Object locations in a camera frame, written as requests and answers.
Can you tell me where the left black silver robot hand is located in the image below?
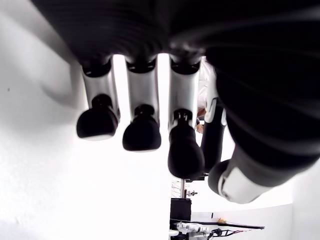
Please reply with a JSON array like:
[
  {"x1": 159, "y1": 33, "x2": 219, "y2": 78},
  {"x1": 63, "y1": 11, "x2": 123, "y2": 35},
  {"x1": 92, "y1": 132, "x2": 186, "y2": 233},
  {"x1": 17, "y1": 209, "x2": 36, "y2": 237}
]
[{"x1": 29, "y1": 0, "x2": 320, "y2": 206}]

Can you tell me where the seated person in white shirt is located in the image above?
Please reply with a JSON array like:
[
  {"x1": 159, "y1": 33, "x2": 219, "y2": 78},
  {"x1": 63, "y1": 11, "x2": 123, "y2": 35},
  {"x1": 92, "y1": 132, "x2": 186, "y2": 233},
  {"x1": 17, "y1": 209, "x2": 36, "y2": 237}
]
[{"x1": 196, "y1": 59, "x2": 218, "y2": 135}]

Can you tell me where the black box on stand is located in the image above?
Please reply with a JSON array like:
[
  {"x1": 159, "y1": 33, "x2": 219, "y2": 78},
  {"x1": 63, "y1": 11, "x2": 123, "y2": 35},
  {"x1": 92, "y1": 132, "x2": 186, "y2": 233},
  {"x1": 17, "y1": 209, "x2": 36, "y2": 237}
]
[{"x1": 170, "y1": 197, "x2": 193, "y2": 224}]

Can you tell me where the white desk with black edge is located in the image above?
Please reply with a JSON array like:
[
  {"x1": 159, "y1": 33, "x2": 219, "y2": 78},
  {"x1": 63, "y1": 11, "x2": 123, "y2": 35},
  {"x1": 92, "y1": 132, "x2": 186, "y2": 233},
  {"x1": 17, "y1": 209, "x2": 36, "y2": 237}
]
[{"x1": 191, "y1": 202, "x2": 294, "y2": 230}]

